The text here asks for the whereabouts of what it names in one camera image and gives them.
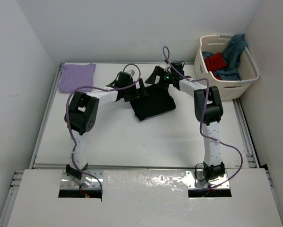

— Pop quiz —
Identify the purple t shirt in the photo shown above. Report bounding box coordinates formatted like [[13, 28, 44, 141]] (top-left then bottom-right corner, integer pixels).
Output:
[[58, 63, 96, 94]]

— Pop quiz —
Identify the metal base plate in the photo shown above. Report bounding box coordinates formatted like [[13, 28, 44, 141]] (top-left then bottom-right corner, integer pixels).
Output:
[[60, 169, 104, 190], [186, 169, 230, 190]]

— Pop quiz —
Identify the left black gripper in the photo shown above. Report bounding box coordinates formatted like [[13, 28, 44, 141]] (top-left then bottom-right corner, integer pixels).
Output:
[[123, 79, 148, 102]]

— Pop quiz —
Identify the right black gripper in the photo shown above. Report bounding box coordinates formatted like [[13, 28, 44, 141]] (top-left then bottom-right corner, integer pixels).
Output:
[[146, 65, 176, 89]]

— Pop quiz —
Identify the white front cover board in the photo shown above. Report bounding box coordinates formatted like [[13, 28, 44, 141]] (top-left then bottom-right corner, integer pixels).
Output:
[[8, 169, 282, 227]]

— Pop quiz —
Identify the black garment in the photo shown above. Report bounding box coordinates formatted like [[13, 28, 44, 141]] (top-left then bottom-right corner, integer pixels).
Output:
[[130, 85, 176, 121]]

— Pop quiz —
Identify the red garment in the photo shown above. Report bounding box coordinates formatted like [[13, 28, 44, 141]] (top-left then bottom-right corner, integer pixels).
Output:
[[204, 52, 227, 80]]

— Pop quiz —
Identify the beige laundry basket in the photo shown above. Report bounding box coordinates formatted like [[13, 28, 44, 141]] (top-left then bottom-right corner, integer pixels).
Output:
[[195, 35, 260, 100]]

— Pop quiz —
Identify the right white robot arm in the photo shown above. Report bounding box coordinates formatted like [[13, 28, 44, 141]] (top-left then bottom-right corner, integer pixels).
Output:
[[145, 61, 225, 182]]

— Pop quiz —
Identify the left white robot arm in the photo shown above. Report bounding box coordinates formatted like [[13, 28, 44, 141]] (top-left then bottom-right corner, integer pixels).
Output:
[[64, 70, 148, 180]]

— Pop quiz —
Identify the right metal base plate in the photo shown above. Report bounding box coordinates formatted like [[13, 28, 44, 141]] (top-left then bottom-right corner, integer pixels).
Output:
[[186, 169, 230, 190]]

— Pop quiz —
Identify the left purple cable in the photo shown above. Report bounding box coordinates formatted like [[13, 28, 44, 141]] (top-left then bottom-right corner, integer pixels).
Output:
[[65, 63, 142, 194]]

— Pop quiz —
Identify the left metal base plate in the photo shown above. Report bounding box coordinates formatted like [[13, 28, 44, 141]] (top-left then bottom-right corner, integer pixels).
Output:
[[60, 169, 104, 190]]

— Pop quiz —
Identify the teal shirt in basket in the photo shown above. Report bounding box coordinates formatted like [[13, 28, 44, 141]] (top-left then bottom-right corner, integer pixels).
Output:
[[202, 34, 248, 81]]

